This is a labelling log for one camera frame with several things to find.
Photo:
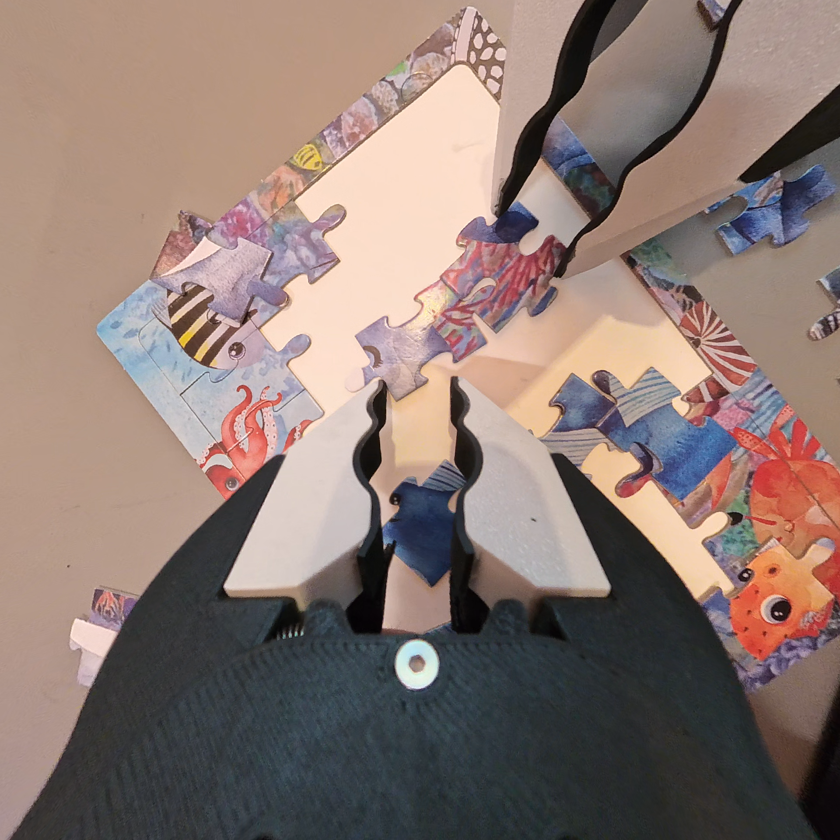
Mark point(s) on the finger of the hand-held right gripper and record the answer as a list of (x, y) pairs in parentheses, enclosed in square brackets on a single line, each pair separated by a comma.
[(754, 85), (538, 52)]

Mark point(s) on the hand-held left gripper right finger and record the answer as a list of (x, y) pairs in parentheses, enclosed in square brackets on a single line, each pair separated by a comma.
[(531, 512)]

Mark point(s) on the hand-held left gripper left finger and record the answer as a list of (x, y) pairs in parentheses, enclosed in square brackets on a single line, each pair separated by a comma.
[(308, 499)]

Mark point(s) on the pale striped puzzle piece with fin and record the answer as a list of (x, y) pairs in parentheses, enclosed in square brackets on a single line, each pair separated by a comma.
[(571, 443)]

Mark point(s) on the dark blue puzzle piece with eye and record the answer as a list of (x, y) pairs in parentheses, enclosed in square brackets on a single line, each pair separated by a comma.
[(420, 525)]

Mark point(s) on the striped dark blue puzzle piece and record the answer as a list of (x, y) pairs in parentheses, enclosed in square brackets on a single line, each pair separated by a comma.
[(630, 394)]

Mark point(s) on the whale eye puzzle piece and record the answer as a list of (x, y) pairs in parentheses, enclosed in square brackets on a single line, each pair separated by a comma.
[(394, 354)]

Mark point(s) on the blue watercolour puzzle piece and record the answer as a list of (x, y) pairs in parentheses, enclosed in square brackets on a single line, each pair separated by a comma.
[(689, 453)]

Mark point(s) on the sea print puzzle tray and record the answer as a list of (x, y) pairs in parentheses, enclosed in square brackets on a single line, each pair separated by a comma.
[(394, 197)]

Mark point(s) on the red coral puzzle piece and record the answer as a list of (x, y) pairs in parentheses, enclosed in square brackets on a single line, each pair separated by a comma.
[(459, 315)]

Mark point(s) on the red striped shell puzzle piece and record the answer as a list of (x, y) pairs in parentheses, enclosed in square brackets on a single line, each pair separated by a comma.
[(518, 275)]

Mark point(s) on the striped purple puzzle piece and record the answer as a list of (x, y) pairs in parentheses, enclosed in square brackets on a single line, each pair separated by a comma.
[(223, 275)]

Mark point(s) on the dark blue patterned puzzle piece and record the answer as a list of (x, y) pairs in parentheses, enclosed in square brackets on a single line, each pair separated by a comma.
[(781, 203)]

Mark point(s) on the striped fish puzzle piece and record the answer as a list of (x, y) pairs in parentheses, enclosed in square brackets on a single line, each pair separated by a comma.
[(197, 334)]

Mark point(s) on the purple pink coral puzzle piece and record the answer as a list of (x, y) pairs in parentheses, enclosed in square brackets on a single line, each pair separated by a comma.
[(295, 243)]

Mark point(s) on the orange crab puzzle piece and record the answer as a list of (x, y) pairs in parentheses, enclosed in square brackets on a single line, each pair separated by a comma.
[(787, 485)]

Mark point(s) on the puzzle piece with white patch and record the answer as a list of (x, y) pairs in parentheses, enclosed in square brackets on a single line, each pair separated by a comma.
[(92, 640)]

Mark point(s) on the orange puffer fish puzzle piece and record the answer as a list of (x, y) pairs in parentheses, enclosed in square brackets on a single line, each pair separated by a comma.
[(781, 604)]

